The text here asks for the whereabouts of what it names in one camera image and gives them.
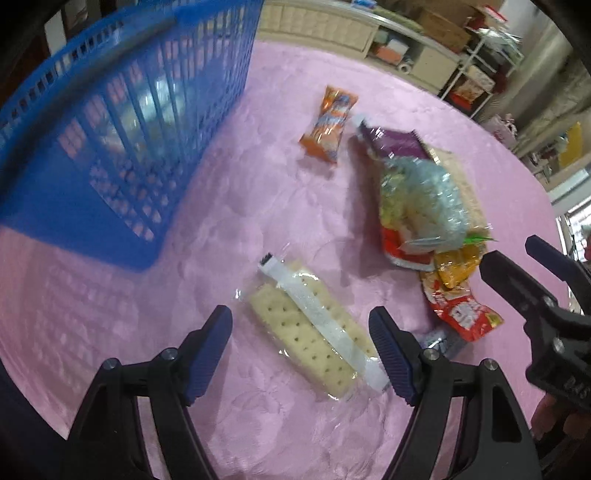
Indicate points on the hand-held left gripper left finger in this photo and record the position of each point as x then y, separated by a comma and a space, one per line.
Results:
207, 355

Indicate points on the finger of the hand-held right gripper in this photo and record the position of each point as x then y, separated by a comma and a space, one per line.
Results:
554, 261
508, 277

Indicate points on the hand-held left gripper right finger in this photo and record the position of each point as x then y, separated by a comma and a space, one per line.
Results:
392, 360

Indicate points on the yellow snack packet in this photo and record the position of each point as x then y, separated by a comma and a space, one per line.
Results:
457, 270

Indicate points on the blue silver snack wrapper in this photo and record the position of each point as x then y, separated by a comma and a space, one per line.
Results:
443, 341

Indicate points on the red snack packet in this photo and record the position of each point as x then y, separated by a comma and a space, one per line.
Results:
461, 314

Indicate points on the cracker packet with green tab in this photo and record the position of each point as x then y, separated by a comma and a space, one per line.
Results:
467, 194

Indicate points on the cracker packet with white strip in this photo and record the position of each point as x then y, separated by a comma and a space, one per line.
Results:
295, 323

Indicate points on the clear crinkly plastic bag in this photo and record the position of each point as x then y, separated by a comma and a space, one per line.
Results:
438, 198

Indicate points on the blue plastic basket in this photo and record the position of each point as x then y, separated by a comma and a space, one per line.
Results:
115, 138

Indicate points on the person's right hand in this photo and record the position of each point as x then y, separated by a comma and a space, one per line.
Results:
554, 420

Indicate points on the pink bag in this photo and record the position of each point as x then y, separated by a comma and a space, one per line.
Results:
503, 129

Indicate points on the purple snack packet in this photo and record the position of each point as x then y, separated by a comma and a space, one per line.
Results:
397, 141

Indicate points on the patterned curtain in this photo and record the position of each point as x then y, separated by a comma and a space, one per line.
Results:
540, 69

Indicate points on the white shelf rack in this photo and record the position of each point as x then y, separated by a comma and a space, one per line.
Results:
480, 69

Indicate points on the white paper roll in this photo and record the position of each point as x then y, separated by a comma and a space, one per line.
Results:
405, 67

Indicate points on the orange snack packet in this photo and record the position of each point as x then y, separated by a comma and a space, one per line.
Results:
328, 124

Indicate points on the orange box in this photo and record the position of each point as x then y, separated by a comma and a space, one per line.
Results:
390, 51

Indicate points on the brown cardboard box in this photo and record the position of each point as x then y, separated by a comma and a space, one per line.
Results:
441, 25

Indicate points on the white tufted tv cabinet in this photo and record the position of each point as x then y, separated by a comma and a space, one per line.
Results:
323, 23

